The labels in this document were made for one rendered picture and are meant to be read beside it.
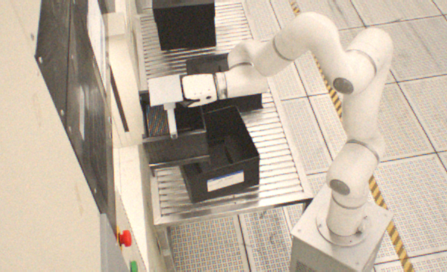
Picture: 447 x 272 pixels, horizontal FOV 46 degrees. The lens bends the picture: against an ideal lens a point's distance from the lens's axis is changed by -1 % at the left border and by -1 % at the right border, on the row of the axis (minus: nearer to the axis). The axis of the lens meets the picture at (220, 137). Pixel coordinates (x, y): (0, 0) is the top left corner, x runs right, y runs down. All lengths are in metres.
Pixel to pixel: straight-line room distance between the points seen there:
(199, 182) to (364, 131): 0.67
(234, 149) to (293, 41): 0.82
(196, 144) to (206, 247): 1.14
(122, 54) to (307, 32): 0.65
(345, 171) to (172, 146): 0.55
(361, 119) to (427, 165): 1.75
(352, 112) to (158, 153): 0.64
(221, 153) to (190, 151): 0.40
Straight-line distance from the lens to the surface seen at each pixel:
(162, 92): 1.66
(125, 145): 2.06
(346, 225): 1.86
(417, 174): 3.13
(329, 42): 1.34
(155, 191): 2.05
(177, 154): 1.74
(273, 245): 2.76
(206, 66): 2.35
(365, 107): 1.45
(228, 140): 2.16
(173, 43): 2.58
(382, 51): 1.38
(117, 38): 1.71
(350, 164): 1.58
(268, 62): 1.51
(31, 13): 0.81
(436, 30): 4.11
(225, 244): 2.77
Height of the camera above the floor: 2.42
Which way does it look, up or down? 49 degrees down
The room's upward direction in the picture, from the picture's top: 5 degrees counter-clockwise
